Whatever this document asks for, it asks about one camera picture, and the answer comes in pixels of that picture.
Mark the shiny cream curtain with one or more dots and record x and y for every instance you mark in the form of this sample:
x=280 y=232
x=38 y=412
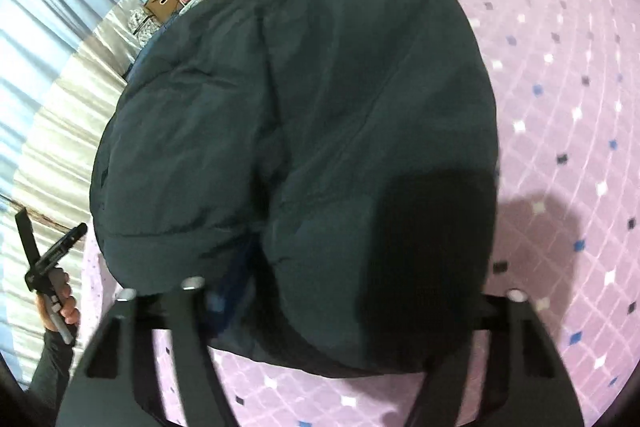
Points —
x=70 y=132

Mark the dark padded jacket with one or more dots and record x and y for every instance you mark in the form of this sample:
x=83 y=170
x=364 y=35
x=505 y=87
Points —
x=300 y=107

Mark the purple dotted bed sheet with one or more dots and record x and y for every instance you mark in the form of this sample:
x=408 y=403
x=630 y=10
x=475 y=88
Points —
x=550 y=57

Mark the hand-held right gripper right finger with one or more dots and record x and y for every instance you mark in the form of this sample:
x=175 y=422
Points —
x=495 y=372

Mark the floral cloth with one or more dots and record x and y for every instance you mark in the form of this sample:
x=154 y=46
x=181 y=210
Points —
x=140 y=24

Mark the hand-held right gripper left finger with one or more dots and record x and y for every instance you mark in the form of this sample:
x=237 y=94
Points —
x=192 y=332

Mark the person's left hand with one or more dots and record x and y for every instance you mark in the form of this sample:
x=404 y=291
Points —
x=67 y=307

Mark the cardboard box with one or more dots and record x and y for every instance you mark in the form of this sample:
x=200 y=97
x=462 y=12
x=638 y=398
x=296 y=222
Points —
x=162 y=6

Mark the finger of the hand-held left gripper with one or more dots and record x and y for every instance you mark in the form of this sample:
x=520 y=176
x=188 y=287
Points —
x=27 y=237
x=65 y=242

